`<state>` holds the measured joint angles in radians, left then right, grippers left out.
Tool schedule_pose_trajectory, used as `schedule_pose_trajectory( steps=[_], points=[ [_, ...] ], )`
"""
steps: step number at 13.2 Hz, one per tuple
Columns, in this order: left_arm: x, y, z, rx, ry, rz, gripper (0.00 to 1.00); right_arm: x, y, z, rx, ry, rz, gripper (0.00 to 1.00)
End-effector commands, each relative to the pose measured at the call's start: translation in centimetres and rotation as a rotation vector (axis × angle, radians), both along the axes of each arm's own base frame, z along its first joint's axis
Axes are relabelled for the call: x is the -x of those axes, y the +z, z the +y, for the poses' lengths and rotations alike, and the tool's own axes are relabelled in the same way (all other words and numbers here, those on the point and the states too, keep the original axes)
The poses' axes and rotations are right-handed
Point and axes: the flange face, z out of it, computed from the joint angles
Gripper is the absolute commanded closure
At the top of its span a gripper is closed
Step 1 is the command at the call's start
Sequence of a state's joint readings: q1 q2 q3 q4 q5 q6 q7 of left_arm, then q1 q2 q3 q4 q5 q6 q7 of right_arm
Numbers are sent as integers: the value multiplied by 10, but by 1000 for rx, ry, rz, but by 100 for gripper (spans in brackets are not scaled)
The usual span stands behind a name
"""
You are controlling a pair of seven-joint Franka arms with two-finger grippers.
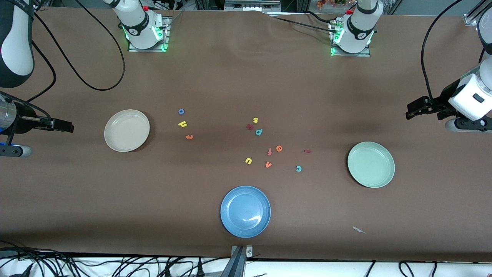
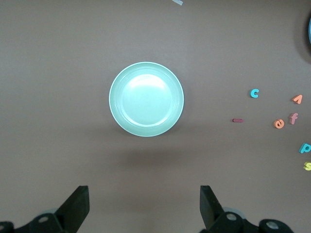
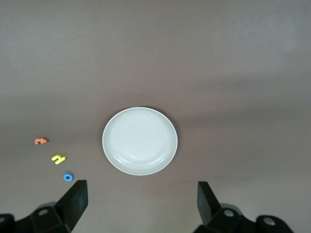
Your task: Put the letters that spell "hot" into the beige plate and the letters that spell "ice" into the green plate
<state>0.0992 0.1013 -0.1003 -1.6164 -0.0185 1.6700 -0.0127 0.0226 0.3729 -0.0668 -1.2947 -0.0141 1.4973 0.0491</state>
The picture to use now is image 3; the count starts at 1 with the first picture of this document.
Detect pale beige plate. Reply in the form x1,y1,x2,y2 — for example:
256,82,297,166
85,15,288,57
102,106,178,176

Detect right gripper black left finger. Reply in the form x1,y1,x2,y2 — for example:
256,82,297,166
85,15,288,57
0,179,88,233

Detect brown table cover sheet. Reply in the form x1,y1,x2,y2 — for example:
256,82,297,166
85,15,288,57
0,0,311,233

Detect yellow foam letter h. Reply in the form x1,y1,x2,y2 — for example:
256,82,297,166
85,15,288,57
51,154,67,166

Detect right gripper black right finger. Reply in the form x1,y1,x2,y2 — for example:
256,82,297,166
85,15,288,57
197,181,294,233

